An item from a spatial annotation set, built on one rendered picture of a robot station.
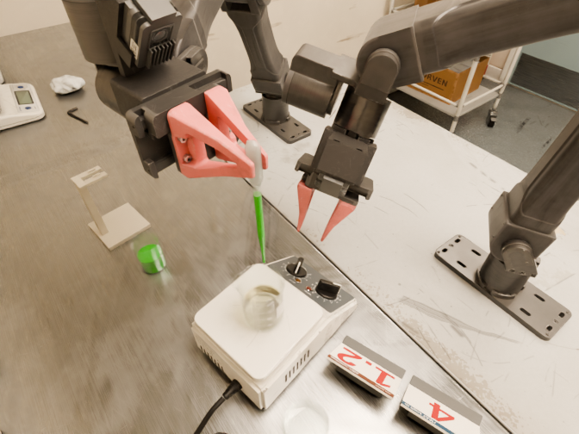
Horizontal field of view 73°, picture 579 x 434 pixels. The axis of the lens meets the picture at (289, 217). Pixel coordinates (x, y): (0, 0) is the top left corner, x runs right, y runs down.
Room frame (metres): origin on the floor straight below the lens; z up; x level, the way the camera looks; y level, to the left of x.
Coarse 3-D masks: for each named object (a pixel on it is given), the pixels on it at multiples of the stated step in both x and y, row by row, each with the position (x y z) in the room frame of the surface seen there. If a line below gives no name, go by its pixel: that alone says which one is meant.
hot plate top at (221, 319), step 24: (288, 288) 0.29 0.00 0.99; (216, 312) 0.25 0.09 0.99; (240, 312) 0.25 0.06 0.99; (288, 312) 0.25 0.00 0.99; (312, 312) 0.25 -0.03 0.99; (216, 336) 0.22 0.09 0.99; (240, 336) 0.22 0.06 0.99; (264, 336) 0.22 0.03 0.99; (288, 336) 0.22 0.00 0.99; (240, 360) 0.19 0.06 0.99; (264, 360) 0.19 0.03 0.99
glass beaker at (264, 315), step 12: (252, 264) 0.27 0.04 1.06; (264, 264) 0.28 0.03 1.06; (240, 276) 0.26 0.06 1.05; (252, 276) 0.27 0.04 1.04; (264, 276) 0.27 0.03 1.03; (276, 276) 0.27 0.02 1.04; (240, 288) 0.25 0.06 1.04; (240, 300) 0.24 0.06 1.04; (252, 300) 0.23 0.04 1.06; (264, 300) 0.23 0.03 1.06; (276, 300) 0.23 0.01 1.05; (252, 312) 0.23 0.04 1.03; (264, 312) 0.23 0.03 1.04; (276, 312) 0.23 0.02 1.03; (252, 324) 0.23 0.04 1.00; (264, 324) 0.23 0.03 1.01; (276, 324) 0.23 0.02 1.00
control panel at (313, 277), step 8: (280, 264) 0.35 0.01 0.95; (304, 264) 0.37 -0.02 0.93; (288, 272) 0.34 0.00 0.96; (312, 272) 0.35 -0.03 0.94; (288, 280) 0.32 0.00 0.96; (304, 280) 0.33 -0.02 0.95; (312, 280) 0.33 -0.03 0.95; (328, 280) 0.34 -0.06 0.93; (304, 288) 0.31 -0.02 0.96; (312, 288) 0.31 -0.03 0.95; (312, 296) 0.29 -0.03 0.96; (320, 296) 0.30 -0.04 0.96; (344, 296) 0.31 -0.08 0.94; (352, 296) 0.31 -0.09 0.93; (320, 304) 0.28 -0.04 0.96; (328, 304) 0.28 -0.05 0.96; (336, 304) 0.29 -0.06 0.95; (344, 304) 0.29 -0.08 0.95; (328, 312) 0.27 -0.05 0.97
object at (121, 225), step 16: (80, 176) 0.47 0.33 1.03; (96, 176) 0.47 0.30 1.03; (80, 192) 0.45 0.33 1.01; (96, 208) 0.46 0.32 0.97; (128, 208) 0.52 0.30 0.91; (96, 224) 0.45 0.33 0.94; (112, 224) 0.48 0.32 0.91; (128, 224) 0.48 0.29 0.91; (144, 224) 0.48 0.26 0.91; (112, 240) 0.44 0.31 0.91
